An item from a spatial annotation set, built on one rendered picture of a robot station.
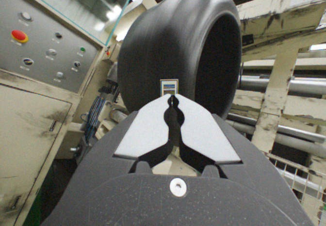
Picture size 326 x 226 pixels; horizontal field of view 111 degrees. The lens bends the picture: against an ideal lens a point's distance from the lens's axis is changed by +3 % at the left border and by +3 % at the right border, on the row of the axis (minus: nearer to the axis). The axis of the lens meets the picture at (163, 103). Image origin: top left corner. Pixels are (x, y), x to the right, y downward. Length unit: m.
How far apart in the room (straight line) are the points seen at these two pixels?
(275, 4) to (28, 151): 1.48
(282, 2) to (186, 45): 0.71
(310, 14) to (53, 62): 1.29
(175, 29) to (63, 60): 0.75
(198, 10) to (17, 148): 0.98
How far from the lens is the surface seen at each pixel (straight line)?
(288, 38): 0.95
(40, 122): 0.91
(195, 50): 0.29
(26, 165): 1.01
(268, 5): 0.94
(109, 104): 0.57
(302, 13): 0.91
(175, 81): 0.26
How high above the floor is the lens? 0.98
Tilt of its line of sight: 6 degrees up
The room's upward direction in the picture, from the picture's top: 22 degrees clockwise
